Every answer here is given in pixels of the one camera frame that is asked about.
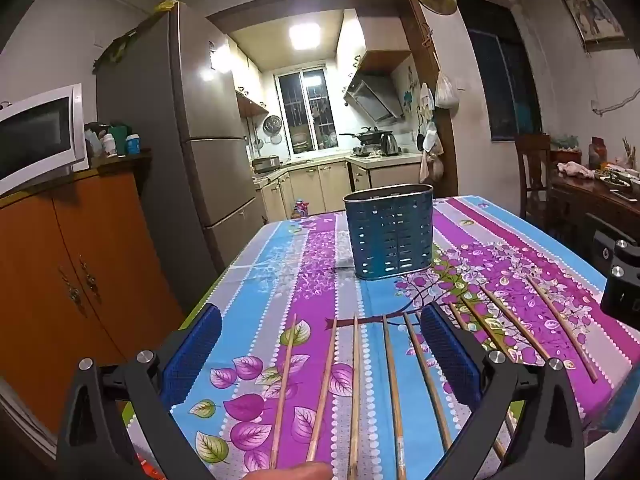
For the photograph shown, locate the hanging kitchen cloths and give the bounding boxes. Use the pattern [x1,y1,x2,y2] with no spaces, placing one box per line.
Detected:
[418,122,445,184]

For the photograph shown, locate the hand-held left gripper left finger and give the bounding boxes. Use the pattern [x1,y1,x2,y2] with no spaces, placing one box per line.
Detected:
[56,303,223,480]

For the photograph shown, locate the beige kitchen cabinets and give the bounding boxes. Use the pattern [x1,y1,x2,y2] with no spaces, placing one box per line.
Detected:
[254,152,424,223]

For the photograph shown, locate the floral striped tablecloth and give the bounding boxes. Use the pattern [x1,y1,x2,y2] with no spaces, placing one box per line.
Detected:
[122,195,640,480]

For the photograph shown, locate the person's left hand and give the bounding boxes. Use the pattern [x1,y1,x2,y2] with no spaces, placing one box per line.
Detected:
[248,461,333,480]

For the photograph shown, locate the barred kitchen window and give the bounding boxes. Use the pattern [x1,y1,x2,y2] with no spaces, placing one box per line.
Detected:
[274,67,337,154]

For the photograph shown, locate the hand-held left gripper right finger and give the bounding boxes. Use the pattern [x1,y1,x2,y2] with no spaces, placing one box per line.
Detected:
[420,304,586,480]

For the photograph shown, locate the black wok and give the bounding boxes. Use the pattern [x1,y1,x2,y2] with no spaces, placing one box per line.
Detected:
[340,127,384,147]

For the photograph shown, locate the orange wooden cabinet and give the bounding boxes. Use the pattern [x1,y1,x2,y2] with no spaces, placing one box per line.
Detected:
[0,152,187,456]

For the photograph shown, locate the dark wooden side table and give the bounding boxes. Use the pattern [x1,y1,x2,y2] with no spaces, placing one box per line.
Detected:
[546,160,640,263]

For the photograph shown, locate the ceiling light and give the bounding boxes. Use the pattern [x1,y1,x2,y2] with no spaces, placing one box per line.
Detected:
[288,23,321,51]

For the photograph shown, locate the pink cloth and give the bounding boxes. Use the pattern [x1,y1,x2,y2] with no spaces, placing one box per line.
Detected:
[557,161,596,180]

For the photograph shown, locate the dark window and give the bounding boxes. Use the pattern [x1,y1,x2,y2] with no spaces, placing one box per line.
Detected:
[457,0,544,142]

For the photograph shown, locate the blue perforated utensil holder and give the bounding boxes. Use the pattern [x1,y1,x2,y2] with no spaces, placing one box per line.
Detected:
[343,184,435,281]

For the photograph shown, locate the grey refrigerator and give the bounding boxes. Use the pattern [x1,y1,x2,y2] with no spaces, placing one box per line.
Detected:
[94,2,267,311]

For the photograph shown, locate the framed wall picture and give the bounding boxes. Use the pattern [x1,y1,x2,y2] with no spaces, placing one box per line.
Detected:
[560,0,629,52]

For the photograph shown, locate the dark bag on refrigerator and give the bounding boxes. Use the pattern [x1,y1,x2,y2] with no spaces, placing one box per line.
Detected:
[92,29,139,69]

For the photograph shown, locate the green plastic container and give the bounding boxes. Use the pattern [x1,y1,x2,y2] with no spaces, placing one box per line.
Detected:
[109,124,132,156]

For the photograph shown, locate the red jar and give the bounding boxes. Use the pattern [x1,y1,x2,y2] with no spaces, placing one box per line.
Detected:
[588,137,607,171]

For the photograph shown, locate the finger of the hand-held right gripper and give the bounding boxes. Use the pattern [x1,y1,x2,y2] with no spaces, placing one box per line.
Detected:
[585,212,640,281]
[599,274,640,317]

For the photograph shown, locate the row of wooden chopsticks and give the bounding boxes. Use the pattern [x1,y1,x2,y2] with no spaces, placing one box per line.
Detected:
[269,276,599,480]

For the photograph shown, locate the hanging white plastic bag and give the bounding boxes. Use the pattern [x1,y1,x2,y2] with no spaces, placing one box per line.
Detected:
[434,71,460,110]

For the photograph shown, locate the steel range hood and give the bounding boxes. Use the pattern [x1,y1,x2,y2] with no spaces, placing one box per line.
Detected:
[343,72,407,124]

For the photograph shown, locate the dark wooden chair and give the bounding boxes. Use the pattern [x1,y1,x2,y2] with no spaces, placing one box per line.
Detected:
[514,133,554,227]

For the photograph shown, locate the white microwave oven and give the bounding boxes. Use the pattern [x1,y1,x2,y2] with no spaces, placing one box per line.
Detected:
[0,84,90,198]

